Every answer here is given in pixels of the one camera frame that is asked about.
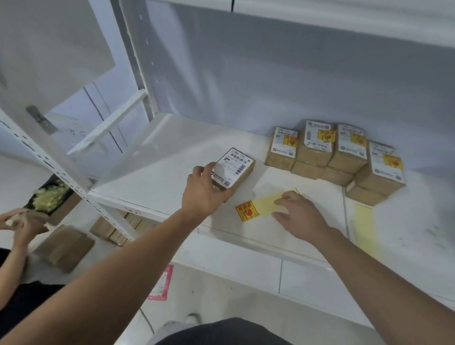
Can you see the person's right hand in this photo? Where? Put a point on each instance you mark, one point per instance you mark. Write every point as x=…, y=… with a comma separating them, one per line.
x=305, y=220

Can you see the yellow red square sticker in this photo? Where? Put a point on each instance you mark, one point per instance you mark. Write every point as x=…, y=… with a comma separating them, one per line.
x=392, y=161
x=327, y=135
x=358, y=139
x=290, y=141

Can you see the person's left white shoe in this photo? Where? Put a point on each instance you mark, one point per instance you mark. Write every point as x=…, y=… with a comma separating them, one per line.
x=193, y=318

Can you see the flat brown carton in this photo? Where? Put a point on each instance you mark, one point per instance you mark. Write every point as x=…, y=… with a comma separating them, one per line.
x=64, y=248

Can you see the person's right forearm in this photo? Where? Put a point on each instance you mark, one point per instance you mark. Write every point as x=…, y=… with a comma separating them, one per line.
x=384, y=284

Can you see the person's left forearm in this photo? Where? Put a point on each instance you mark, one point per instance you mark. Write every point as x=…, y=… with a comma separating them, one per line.
x=106, y=284

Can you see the white metal shelf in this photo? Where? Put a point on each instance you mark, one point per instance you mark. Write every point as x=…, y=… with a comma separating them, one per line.
x=177, y=149

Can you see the row of flat brown cartons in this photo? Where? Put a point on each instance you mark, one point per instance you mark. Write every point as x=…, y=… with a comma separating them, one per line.
x=106, y=229

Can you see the pink paper scrap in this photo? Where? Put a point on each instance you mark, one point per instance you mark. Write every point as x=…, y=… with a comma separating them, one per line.
x=161, y=284

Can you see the person's left hand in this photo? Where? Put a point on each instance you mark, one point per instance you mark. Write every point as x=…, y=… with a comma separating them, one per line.
x=201, y=195

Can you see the yellow red sticker strip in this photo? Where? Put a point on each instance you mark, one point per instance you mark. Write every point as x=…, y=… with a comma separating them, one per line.
x=364, y=227
x=263, y=204

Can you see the person's dark clothing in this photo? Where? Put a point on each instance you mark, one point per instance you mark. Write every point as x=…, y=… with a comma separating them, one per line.
x=224, y=334

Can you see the green plastic bag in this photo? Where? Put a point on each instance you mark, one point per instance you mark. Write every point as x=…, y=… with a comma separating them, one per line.
x=51, y=197

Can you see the open brown carton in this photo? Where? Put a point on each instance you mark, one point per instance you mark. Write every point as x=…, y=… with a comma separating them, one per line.
x=67, y=209

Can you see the white flat panel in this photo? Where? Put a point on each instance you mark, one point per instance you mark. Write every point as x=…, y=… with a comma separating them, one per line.
x=49, y=53

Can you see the small brown cardboard box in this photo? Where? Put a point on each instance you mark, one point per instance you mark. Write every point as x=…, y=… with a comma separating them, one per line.
x=277, y=160
x=364, y=195
x=376, y=183
x=238, y=165
x=305, y=170
x=336, y=176
x=313, y=154
x=346, y=161

